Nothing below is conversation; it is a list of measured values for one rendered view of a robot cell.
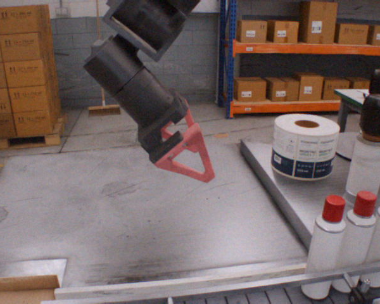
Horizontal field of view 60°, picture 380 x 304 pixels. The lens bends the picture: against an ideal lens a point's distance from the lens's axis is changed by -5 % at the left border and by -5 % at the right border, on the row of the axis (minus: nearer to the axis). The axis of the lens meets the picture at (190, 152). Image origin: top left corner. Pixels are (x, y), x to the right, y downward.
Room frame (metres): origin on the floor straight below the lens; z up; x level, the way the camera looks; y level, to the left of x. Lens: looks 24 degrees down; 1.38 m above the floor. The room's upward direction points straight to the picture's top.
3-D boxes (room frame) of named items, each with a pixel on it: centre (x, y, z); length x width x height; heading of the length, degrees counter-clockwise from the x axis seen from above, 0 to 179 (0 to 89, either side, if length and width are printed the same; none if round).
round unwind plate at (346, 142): (1.14, -0.67, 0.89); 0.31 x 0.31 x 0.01
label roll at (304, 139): (1.01, -0.36, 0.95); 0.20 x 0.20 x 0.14
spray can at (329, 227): (0.47, -0.24, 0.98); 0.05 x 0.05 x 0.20
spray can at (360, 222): (0.48, -0.30, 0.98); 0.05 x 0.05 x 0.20
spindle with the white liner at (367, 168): (0.79, -0.47, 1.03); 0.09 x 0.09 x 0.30
